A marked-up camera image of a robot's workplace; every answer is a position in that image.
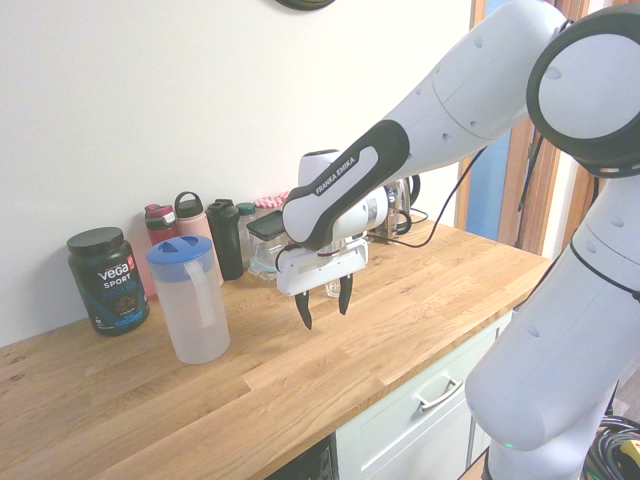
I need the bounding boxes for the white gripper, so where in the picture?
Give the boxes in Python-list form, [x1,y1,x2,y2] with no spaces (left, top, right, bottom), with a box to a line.
[276,237,370,331]

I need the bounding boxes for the red water bottle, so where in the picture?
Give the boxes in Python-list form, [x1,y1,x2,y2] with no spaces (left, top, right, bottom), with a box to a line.
[144,202,180,301]

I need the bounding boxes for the square container with black lid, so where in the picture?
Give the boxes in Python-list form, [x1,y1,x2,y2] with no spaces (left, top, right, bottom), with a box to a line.
[247,210,289,269]

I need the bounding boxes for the pale green cabinet front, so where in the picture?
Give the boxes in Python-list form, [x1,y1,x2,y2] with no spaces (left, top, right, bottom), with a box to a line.
[334,304,514,480]

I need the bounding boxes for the coiled black cables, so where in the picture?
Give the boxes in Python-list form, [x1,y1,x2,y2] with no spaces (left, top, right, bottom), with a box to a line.
[584,414,640,480]

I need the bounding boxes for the wooden door frame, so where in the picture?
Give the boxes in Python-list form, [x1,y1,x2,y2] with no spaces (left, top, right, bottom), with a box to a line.
[453,0,594,261]

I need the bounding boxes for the glass jar with green lid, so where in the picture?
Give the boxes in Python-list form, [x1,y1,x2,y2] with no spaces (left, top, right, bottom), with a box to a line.
[234,201,259,271]

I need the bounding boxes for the dark appliance under counter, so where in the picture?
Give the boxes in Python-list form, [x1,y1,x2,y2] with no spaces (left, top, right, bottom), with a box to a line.
[272,434,339,480]

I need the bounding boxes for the black round wall clock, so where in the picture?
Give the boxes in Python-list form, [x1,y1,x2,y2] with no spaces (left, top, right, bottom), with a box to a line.
[272,0,337,11]

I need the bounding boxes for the translucent pitcher with blue lid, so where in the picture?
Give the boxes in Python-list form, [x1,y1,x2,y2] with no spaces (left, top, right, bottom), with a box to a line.
[145,233,232,365]

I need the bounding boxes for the black shaker bottle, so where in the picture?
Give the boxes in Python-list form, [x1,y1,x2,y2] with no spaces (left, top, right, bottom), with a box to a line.
[205,198,245,281]

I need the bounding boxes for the black Vega protein tub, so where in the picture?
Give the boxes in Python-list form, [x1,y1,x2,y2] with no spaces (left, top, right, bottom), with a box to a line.
[66,226,151,337]

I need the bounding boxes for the silver drawer handle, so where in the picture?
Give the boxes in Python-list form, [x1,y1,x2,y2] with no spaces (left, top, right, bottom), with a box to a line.
[413,377,464,412]

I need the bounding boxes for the pink bottle with black cap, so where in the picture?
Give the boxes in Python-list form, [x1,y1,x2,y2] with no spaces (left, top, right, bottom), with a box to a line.
[173,190,225,287]

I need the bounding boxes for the glass container with teal lid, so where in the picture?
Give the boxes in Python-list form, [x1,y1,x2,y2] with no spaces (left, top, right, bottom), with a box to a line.
[248,257,281,283]

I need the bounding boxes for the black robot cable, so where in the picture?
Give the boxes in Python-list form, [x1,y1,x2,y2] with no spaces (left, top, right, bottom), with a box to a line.
[367,149,484,250]

